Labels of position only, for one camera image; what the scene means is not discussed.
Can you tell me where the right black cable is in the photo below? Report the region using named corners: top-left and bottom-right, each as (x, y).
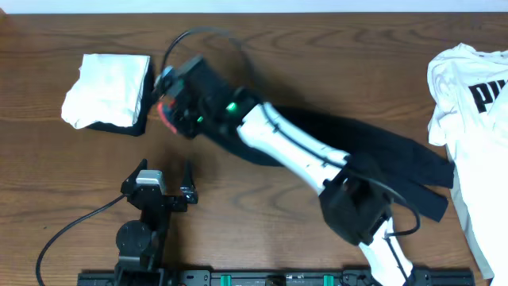
top-left (160, 25), bottom-right (421, 286)

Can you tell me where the left black cable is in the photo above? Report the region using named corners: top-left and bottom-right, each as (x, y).
top-left (35, 193), bottom-right (128, 286)

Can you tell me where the white printed t-shirt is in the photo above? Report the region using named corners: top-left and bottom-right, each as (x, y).
top-left (427, 44), bottom-right (507, 285)

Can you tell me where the folded black garment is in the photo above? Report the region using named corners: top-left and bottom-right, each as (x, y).
top-left (87, 60), bottom-right (156, 137)

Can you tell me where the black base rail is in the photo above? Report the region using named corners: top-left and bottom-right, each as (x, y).
top-left (77, 269), bottom-right (476, 286)

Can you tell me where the black cable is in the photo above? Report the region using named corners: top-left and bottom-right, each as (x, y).
top-left (160, 25), bottom-right (421, 286)
top-left (35, 193), bottom-right (128, 286)

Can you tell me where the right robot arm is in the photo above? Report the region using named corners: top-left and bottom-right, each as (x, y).
top-left (154, 56), bottom-right (416, 285)

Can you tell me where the black pants red waistband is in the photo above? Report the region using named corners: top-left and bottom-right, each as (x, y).
top-left (156, 99), bottom-right (456, 223)

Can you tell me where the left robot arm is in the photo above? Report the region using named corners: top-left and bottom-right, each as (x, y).
top-left (114, 159), bottom-right (198, 286)

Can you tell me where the folded white cloth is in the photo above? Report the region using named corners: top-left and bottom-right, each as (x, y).
top-left (61, 53), bottom-right (151, 129)

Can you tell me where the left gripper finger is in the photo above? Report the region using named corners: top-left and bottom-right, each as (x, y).
top-left (180, 161), bottom-right (198, 204)
top-left (121, 159), bottom-right (148, 195)

